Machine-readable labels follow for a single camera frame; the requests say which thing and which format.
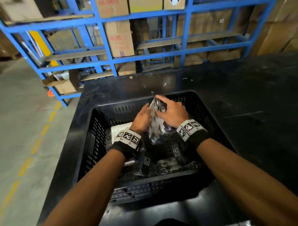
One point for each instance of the person's right hand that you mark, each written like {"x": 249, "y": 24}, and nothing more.
{"x": 177, "y": 115}

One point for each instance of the person's left hand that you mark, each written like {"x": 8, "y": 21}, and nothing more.
{"x": 142, "y": 121}

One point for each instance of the black plastic crate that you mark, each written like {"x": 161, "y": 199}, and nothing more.
{"x": 167, "y": 186}

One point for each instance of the person's left forearm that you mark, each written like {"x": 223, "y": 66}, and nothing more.
{"x": 88, "y": 191}

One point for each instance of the person's right forearm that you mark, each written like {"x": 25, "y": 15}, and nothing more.
{"x": 244, "y": 177}

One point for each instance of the small plain cardboard box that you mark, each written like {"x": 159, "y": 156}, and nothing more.
{"x": 126, "y": 69}

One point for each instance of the tall red printed cardboard box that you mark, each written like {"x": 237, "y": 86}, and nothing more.
{"x": 118, "y": 39}

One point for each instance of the orange cone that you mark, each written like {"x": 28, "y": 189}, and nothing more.
{"x": 50, "y": 94}

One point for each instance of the plastic wrapped carton pallet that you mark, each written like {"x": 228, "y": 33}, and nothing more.
{"x": 204, "y": 23}

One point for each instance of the diamond label cardboard box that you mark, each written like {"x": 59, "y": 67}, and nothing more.
{"x": 167, "y": 5}

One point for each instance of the yellow striped cardboard box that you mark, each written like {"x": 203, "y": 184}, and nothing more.
{"x": 145, "y": 5}

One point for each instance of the red lettered cardboard box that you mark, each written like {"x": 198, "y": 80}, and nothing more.
{"x": 111, "y": 10}

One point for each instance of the stack of brown cartons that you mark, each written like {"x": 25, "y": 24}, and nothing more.
{"x": 7, "y": 46}
{"x": 274, "y": 35}

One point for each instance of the blue metal shelf rack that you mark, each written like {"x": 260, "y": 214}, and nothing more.
{"x": 58, "y": 22}

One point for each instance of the large open cardboard box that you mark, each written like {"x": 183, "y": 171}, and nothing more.
{"x": 21, "y": 11}

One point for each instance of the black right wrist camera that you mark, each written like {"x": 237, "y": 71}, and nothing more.
{"x": 177, "y": 152}

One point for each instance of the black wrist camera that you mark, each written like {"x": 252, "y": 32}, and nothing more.
{"x": 146, "y": 161}
{"x": 177, "y": 152}

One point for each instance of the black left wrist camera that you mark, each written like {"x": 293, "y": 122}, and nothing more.
{"x": 146, "y": 161}

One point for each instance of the yellow post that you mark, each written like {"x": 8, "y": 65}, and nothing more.
{"x": 39, "y": 42}

